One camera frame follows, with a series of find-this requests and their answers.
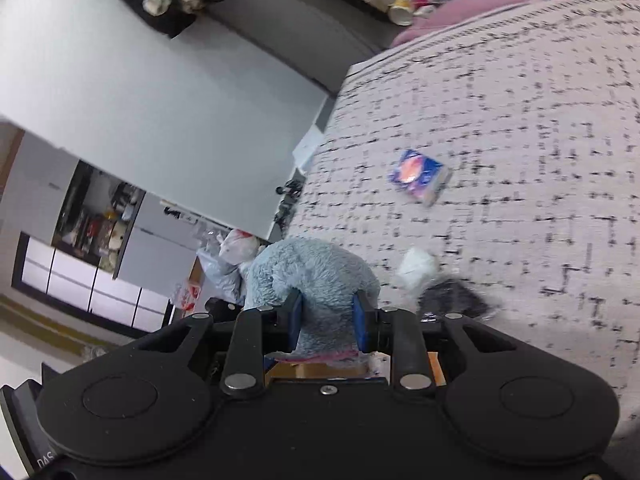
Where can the white crumpled tissue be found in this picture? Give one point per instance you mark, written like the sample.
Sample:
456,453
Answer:
416,270

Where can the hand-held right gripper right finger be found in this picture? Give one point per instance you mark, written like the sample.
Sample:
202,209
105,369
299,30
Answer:
359,318

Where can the white plastic bag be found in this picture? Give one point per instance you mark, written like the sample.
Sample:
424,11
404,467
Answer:
231,260

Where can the patterned grey bed cover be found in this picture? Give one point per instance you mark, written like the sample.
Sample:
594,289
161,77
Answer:
490,170

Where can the pink blanket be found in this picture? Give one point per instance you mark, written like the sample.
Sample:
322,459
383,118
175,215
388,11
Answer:
465,6

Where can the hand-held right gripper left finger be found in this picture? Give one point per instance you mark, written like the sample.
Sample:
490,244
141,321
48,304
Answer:
295,316

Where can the blue and red snack packet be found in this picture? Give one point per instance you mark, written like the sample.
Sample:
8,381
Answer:
419,176

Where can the blue plush toy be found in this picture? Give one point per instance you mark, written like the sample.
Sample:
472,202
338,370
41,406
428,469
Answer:
314,296

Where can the black shelf cabinet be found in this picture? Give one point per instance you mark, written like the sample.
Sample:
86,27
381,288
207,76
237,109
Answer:
98,228

